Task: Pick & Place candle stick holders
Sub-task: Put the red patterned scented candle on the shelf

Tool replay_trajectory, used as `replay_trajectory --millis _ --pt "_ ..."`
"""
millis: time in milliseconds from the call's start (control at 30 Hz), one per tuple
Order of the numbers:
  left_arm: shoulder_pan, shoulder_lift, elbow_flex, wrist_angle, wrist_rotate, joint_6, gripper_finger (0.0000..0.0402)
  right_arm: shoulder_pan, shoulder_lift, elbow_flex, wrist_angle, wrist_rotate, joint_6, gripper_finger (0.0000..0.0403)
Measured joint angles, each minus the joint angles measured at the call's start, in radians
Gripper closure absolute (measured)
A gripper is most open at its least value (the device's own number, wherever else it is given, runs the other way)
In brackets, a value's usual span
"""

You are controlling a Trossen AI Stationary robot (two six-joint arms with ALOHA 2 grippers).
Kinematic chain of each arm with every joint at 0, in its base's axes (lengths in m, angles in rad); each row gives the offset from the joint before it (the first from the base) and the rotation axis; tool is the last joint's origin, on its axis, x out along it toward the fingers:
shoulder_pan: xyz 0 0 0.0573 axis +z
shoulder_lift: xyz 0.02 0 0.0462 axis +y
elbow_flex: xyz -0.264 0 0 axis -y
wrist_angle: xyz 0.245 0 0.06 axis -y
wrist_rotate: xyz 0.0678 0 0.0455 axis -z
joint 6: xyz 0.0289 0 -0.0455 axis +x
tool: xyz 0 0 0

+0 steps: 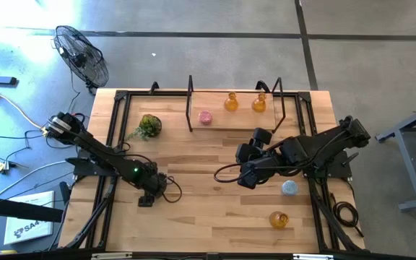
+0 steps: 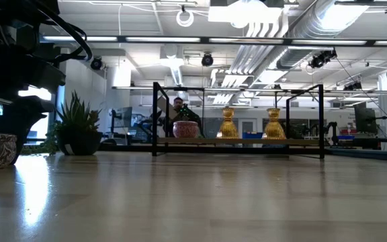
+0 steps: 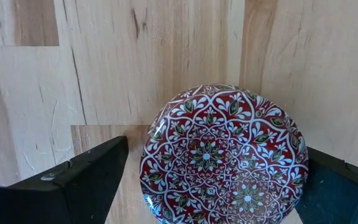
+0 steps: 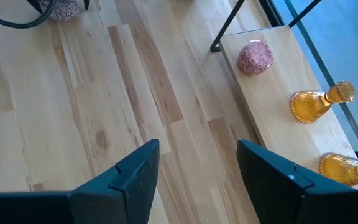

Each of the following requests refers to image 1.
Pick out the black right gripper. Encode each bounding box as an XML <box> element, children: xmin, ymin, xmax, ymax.
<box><xmin>235</xmin><ymin>127</ymin><xmax>285</xmax><ymax>190</ymax></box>

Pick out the amber glass candlestick holder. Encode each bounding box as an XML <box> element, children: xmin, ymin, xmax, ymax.
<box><xmin>223</xmin><ymin>91</ymin><xmax>240</xmax><ymax>113</ymax></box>
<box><xmin>251</xmin><ymin>92</ymin><xmax>268</xmax><ymax>113</ymax></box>
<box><xmin>268</xmin><ymin>210</ymin><xmax>290</xmax><ymax>230</ymax></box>

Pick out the pink glass candle holder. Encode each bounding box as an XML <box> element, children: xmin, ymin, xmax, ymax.
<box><xmin>197</xmin><ymin>109</ymin><xmax>215</xmax><ymax>127</ymax></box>

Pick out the blue-grey glass candle holder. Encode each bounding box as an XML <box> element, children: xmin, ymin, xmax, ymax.
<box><xmin>281</xmin><ymin>179</ymin><xmax>300</xmax><ymax>197</ymax></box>

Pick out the green potted succulent plant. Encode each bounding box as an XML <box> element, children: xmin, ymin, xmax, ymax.
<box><xmin>126</xmin><ymin>113</ymin><xmax>163</xmax><ymax>142</ymax></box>

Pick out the black rig bar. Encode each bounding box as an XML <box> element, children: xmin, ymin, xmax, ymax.
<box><xmin>0</xmin><ymin>248</ymin><xmax>416</xmax><ymax>260</ymax></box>

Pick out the white printed box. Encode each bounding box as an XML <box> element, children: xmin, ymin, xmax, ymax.
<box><xmin>3</xmin><ymin>190</ymin><xmax>56</xmax><ymax>246</ymax></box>

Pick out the black stand beam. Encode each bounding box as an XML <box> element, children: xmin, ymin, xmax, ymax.
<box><xmin>0</xmin><ymin>194</ymin><xmax>65</xmax><ymax>224</ymax></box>

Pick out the black floor fan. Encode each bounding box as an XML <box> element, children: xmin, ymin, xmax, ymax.
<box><xmin>53</xmin><ymin>25</ymin><xmax>111</xmax><ymax>96</ymax></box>

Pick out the wooden shelf with black frame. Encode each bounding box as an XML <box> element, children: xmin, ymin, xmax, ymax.
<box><xmin>185</xmin><ymin>74</ymin><xmax>287</xmax><ymax>134</ymax></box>

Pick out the silver metal bracket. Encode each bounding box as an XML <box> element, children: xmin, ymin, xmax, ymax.
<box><xmin>91</xmin><ymin>252</ymin><xmax>134</xmax><ymax>260</ymax></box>
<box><xmin>293</xmin><ymin>253</ymin><xmax>335</xmax><ymax>260</ymax></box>

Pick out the black metal table frame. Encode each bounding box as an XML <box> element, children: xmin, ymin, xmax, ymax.
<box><xmin>63</xmin><ymin>89</ymin><xmax>366</xmax><ymax>254</ymax></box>

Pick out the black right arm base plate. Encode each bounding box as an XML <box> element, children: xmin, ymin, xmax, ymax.
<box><xmin>300</xmin><ymin>149</ymin><xmax>360</xmax><ymax>180</ymax></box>

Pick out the coiled black cable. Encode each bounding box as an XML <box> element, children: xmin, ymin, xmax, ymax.
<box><xmin>328</xmin><ymin>192</ymin><xmax>365</xmax><ymax>238</ymax></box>

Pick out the white floor cable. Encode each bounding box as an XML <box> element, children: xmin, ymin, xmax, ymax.
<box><xmin>0</xmin><ymin>160</ymin><xmax>72</xmax><ymax>200</ymax></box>

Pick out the grey metal bench frame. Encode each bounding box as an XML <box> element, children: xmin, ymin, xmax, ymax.
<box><xmin>374</xmin><ymin>98</ymin><xmax>416</xmax><ymax>212</ymax></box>

